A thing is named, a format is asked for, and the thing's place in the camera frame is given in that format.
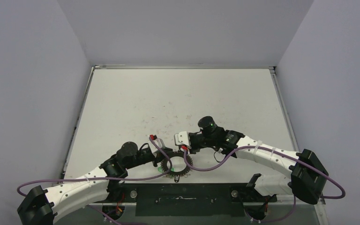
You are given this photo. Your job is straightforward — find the metal disc with keyrings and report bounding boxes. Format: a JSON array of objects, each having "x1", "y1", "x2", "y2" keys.
[{"x1": 158, "y1": 151, "x2": 191, "y2": 179}]

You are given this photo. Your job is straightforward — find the key with green tag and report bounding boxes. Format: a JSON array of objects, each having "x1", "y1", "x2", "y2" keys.
[{"x1": 157, "y1": 167, "x2": 174, "y2": 174}]

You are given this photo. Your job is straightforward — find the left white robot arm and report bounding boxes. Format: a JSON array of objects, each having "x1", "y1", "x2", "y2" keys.
[{"x1": 17, "y1": 138, "x2": 173, "y2": 225}]

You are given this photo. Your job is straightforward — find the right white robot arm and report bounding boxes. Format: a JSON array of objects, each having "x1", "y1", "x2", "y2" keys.
[{"x1": 185, "y1": 116, "x2": 328, "y2": 205}]

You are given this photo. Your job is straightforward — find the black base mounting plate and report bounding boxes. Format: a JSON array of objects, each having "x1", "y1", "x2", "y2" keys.
[{"x1": 103, "y1": 183, "x2": 277, "y2": 217}]

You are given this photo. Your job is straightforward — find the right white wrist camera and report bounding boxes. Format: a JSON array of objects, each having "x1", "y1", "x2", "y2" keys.
[{"x1": 174, "y1": 131, "x2": 191, "y2": 149}]

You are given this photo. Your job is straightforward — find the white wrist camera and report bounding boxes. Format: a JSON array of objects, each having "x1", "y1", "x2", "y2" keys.
[
  {"x1": 174, "y1": 131, "x2": 191, "y2": 149},
  {"x1": 148, "y1": 135, "x2": 165, "y2": 152}
]

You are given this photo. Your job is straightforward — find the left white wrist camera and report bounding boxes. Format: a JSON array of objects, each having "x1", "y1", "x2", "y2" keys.
[{"x1": 148, "y1": 135, "x2": 165, "y2": 152}]

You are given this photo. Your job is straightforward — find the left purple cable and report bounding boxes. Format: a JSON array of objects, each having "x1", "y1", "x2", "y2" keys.
[{"x1": 16, "y1": 140, "x2": 173, "y2": 198}]

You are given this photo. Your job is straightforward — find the purple cable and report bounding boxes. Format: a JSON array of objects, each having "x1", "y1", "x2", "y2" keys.
[
  {"x1": 16, "y1": 140, "x2": 173, "y2": 198},
  {"x1": 183, "y1": 145, "x2": 346, "y2": 200}
]

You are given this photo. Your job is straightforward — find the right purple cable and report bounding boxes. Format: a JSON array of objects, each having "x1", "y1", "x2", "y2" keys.
[{"x1": 183, "y1": 145, "x2": 346, "y2": 200}]

